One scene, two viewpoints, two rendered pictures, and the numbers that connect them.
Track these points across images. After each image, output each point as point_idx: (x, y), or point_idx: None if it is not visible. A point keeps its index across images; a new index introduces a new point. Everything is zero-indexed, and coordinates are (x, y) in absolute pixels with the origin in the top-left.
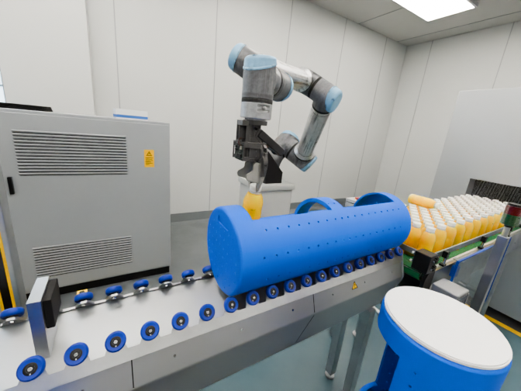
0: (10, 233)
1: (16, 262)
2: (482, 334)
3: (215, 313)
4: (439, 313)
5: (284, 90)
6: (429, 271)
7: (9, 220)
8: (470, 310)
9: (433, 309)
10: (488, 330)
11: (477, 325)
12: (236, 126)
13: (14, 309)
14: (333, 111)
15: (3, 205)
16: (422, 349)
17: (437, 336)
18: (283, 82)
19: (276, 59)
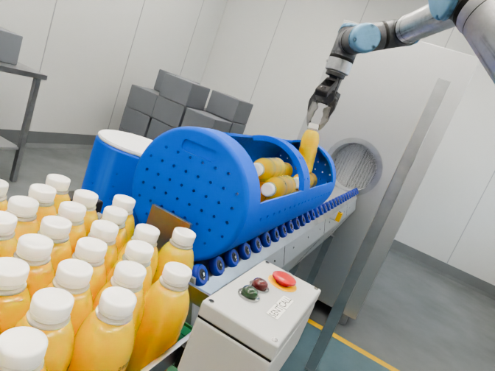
0: (390, 195)
1: (381, 214)
2: (116, 135)
3: None
4: (139, 144)
5: (344, 40)
6: None
7: (395, 189)
8: (110, 140)
9: (142, 146)
10: (107, 134)
11: (113, 136)
12: (340, 82)
13: (336, 197)
14: (445, 9)
15: (396, 177)
16: None
17: (148, 141)
18: (343, 35)
19: (343, 23)
